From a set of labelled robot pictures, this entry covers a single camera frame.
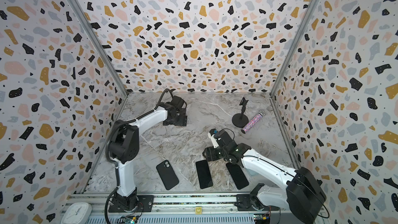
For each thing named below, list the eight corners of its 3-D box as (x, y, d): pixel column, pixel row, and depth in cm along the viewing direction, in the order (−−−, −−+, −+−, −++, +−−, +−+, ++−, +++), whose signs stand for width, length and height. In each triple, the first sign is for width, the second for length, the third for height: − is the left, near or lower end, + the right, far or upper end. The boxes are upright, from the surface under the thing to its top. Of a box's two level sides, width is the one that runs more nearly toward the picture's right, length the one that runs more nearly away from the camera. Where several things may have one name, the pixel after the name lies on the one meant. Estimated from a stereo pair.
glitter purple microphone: (240, 131, 102) (241, 128, 100) (259, 112, 113) (261, 109, 110) (245, 134, 101) (246, 131, 98) (264, 115, 111) (265, 112, 109)
